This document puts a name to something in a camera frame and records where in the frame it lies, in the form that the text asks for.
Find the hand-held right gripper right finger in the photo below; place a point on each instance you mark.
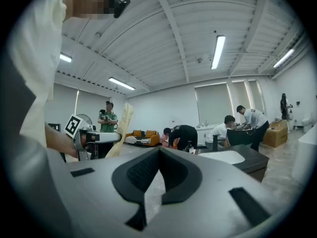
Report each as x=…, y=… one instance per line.
x=210, y=207

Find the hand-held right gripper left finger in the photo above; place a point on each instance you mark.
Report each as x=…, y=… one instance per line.
x=99, y=197

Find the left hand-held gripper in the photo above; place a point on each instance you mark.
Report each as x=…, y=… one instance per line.
x=83, y=152

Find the person's left forearm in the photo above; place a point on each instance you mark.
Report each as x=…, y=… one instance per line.
x=59, y=140

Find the person's left hand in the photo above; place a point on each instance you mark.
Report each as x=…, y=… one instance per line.
x=85, y=140

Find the standing floor fan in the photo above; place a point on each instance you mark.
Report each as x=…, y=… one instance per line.
x=85, y=120

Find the black white striped blanket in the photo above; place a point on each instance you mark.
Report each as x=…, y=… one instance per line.
x=136, y=139

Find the grey window blind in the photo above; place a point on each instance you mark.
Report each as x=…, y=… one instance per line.
x=256, y=95
x=91, y=103
x=241, y=95
x=214, y=103

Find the orange sofa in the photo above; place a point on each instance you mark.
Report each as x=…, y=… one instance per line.
x=153, y=137

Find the white sink basin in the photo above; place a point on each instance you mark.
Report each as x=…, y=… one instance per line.
x=220, y=157

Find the black box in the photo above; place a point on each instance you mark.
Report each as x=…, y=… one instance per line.
x=54, y=127

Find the ceiling tube light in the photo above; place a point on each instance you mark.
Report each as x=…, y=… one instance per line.
x=284, y=58
x=218, y=51
x=121, y=83
x=65, y=58

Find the pink chair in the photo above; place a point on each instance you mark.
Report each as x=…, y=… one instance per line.
x=164, y=139

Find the dark bottle white label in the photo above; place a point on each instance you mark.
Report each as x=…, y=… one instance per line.
x=189, y=147

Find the black faucet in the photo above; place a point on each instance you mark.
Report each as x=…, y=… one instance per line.
x=216, y=141

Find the black vanity counter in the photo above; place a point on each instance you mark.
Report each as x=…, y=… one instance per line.
x=255, y=157

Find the black bathtub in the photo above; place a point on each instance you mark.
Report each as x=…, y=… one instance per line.
x=239, y=135

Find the cardboard box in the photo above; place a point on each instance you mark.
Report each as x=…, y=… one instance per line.
x=276, y=134

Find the person's cream t-shirt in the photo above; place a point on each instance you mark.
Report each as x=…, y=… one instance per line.
x=37, y=58

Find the white box cabinet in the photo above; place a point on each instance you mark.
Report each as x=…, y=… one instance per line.
x=307, y=155

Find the white toilet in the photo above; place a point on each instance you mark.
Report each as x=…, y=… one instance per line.
x=307, y=123

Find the person's face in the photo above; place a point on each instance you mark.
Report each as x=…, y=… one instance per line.
x=86, y=1

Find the black head-worn camera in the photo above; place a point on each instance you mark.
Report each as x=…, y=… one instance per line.
x=120, y=4

